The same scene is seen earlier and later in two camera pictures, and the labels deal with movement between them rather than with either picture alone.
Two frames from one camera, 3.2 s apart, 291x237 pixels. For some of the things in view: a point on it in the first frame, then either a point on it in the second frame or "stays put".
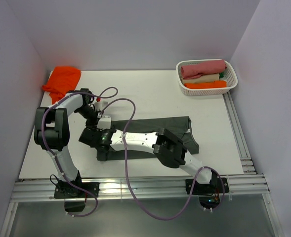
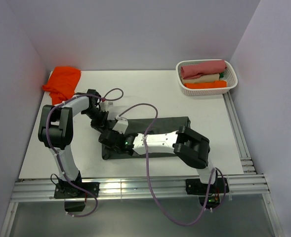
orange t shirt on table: (63, 79) stays put
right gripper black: (96, 130) to (118, 133)
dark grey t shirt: (179, 128) stays put
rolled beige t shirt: (203, 78) stays put
